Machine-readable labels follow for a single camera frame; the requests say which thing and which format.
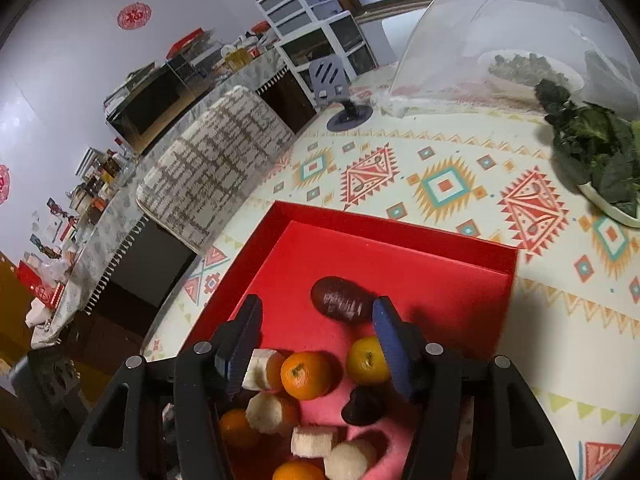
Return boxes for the cooked greens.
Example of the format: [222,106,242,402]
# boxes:
[487,52,571,86]

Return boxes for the grey phone stand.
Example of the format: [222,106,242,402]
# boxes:
[308,56,374,131]

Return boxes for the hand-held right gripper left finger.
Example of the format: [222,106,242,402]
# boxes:
[60,294,264,480]

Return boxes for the white clear-front drawer unit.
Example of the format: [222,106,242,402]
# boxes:
[274,10,379,97]

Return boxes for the round white plate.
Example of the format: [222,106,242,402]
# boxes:
[477,49,586,95]

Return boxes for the white drawer tower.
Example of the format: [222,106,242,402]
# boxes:
[249,0,347,39]

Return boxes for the red cardboard box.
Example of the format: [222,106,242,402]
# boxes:
[177,200,519,480]

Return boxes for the patterned tablecloth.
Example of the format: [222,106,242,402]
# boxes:
[142,62,640,480]

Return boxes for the clear food cover dome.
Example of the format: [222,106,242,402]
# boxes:
[389,0,640,117]

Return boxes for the cluster of jars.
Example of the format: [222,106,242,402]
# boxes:
[67,146,133,213]

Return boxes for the patterned chair cover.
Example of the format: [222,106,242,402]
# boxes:
[136,85,297,256]

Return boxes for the grey plastic crate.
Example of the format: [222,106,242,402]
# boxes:
[10,349,93,443]

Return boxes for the small dark date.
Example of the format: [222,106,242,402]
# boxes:
[341,385,388,427]

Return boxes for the flat red gift box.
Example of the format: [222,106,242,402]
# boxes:
[166,29,208,59]

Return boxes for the peeled banana piece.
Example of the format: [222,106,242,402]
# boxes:
[324,439,378,480]
[291,426,335,459]
[245,391,301,436]
[241,348,278,392]

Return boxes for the dark leafy greens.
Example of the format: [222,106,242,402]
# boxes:
[534,78,640,218]

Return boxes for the white oval plate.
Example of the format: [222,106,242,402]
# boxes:
[577,182,640,229]

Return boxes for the black microwave oven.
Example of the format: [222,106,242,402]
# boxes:
[104,66,213,155]

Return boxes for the sideboard with floral cloth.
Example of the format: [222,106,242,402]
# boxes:
[29,47,323,353]

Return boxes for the large dark red date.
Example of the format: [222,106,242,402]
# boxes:
[310,276,377,325]

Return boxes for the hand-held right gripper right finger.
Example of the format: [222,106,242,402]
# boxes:
[372,295,576,480]

